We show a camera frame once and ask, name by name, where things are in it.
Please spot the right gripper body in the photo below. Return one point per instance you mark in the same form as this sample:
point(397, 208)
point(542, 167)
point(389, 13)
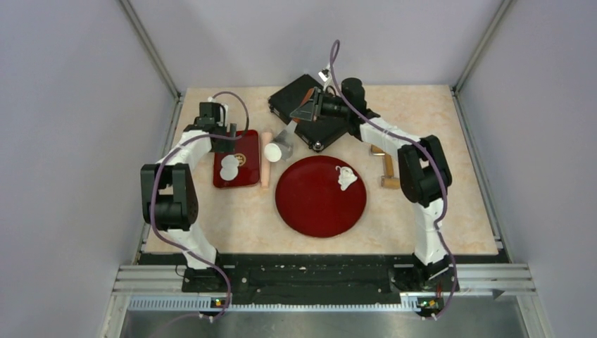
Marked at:
point(325, 107)

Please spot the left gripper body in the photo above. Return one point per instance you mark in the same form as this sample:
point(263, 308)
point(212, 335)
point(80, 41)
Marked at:
point(224, 146)

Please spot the red rectangular tray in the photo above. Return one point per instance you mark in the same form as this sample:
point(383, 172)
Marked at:
point(247, 150)

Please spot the round cut dumpling wrapper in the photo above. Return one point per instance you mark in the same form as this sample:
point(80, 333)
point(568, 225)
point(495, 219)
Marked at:
point(272, 152)

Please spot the white dough ball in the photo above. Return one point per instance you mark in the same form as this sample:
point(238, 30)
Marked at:
point(346, 177)

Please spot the round red tray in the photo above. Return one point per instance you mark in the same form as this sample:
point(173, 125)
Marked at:
point(309, 200)

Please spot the wooden double-ended roller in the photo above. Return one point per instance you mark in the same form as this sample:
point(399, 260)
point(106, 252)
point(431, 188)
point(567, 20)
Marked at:
point(388, 180)

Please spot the metal scraper wooden handle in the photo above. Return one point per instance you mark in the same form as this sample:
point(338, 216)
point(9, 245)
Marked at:
point(284, 137)

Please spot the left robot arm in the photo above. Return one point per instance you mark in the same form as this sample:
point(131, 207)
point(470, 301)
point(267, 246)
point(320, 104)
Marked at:
point(170, 204)

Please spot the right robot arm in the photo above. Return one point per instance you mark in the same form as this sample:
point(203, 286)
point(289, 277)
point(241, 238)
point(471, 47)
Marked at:
point(423, 172)

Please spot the lower white dumpling wrapper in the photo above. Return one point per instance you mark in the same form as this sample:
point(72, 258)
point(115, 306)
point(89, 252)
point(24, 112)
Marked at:
point(228, 173)

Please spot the black case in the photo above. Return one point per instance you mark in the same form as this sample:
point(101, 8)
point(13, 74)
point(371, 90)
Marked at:
point(317, 135)

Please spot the pink plastic cylinder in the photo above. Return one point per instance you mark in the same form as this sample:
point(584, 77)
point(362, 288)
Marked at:
point(265, 166)

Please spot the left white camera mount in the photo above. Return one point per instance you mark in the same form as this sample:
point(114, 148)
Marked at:
point(223, 109)

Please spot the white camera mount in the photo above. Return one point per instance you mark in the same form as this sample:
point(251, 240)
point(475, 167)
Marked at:
point(325, 76)
point(223, 109)

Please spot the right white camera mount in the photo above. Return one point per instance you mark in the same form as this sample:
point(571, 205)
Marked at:
point(325, 76)

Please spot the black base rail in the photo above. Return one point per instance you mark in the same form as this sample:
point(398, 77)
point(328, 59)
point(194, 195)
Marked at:
point(305, 279)

